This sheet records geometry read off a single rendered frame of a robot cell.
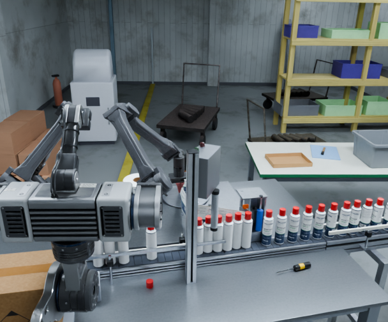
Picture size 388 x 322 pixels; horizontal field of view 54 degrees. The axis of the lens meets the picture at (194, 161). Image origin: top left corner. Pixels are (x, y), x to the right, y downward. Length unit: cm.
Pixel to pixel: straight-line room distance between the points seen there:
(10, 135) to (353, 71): 523
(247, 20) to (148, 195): 922
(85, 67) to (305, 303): 476
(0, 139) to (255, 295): 370
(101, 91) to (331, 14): 680
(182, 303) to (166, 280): 17
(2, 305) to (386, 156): 296
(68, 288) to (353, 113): 629
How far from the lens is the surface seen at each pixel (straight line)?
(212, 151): 166
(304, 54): 1070
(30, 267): 165
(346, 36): 680
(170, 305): 182
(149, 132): 174
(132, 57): 1029
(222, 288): 190
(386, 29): 711
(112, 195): 119
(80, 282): 139
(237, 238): 202
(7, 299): 158
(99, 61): 588
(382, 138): 390
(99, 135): 599
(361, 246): 236
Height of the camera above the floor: 208
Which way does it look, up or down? 23 degrees down
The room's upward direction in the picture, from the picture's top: 1 degrees clockwise
